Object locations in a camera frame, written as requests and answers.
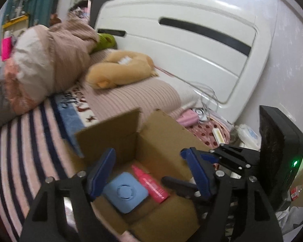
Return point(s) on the brown cardboard box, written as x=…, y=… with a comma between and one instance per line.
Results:
x=154, y=141

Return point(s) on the cluttered shelf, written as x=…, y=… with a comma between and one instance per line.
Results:
x=79, y=1

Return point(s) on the white round charger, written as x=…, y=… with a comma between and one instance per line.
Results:
x=200, y=114

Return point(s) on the white tube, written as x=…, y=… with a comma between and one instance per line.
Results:
x=219, y=136

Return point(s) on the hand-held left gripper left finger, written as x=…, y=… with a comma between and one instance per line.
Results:
x=102, y=175

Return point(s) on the white tissue pack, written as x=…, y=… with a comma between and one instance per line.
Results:
x=248, y=134

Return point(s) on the small brown plush toy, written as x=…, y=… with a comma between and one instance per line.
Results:
x=55, y=19

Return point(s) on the bright pink bag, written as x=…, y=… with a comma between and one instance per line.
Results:
x=7, y=48

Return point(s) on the pink navy striped bedsheet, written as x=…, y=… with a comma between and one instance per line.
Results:
x=17, y=156

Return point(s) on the blue printed blanket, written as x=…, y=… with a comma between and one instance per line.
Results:
x=68, y=111

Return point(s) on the pink bundled quilt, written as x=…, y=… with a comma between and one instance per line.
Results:
x=48, y=63

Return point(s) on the pink bottle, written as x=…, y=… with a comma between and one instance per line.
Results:
x=149, y=184

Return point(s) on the white bed headboard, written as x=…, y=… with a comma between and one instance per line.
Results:
x=192, y=42

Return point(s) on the light blue square device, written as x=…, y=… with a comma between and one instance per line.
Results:
x=126, y=192

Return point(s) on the pink ribbed pillow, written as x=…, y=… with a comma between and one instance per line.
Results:
x=138, y=94

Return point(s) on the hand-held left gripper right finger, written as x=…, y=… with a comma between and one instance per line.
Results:
x=200, y=179

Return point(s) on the small bottle red label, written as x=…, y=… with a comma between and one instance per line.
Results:
x=301, y=186

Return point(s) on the pink dotted sheet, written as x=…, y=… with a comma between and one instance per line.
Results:
x=207, y=129

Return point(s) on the teal curtain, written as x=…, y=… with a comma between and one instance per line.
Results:
x=46, y=0

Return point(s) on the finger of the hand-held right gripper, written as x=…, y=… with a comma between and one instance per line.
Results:
x=236, y=157
x=178, y=184

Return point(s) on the yellow plush toy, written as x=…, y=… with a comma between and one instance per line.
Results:
x=121, y=69

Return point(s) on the green plush toy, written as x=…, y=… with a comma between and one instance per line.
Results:
x=104, y=41

